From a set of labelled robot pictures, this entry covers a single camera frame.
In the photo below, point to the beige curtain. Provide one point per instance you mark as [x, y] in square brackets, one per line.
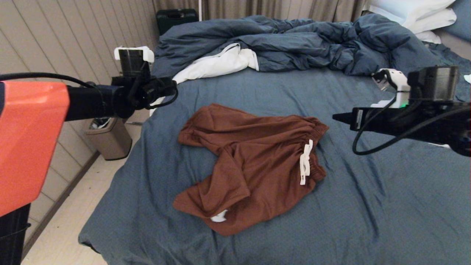
[257, 8]

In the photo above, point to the crumpled blue duvet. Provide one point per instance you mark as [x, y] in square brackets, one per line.
[294, 41]

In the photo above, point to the white vertical pole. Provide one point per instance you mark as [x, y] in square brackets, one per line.
[200, 9]

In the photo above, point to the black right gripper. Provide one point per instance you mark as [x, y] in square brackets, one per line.
[412, 121]

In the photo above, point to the blue bed sheet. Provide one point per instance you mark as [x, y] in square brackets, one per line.
[368, 202]

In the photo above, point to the large white pillow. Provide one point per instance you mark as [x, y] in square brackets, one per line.
[404, 8]

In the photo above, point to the brown elastic-waist shorts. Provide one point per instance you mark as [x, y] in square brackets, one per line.
[250, 165]

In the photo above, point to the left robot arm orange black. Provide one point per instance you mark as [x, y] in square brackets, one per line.
[36, 140]

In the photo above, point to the blue pillow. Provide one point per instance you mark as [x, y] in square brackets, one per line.
[461, 16]

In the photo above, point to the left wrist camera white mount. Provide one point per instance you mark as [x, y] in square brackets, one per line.
[132, 60]

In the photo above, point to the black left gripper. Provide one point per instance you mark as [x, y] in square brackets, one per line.
[154, 90]

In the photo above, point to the white duvet lining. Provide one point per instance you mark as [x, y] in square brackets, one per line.
[217, 64]

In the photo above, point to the white paper scrap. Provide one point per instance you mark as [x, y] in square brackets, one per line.
[468, 78]

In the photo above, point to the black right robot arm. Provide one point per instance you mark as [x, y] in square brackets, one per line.
[465, 141]

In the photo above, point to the brown square trash bin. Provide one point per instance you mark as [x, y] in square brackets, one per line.
[110, 141]

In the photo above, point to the bin liner bag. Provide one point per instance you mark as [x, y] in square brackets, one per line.
[99, 122]

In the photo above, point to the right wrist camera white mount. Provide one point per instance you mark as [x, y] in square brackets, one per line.
[423, 86]

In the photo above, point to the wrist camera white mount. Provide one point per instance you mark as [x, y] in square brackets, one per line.
[423, 86]
[132, 60]

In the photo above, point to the black suitcase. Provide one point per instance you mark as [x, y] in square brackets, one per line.
[176, 19]

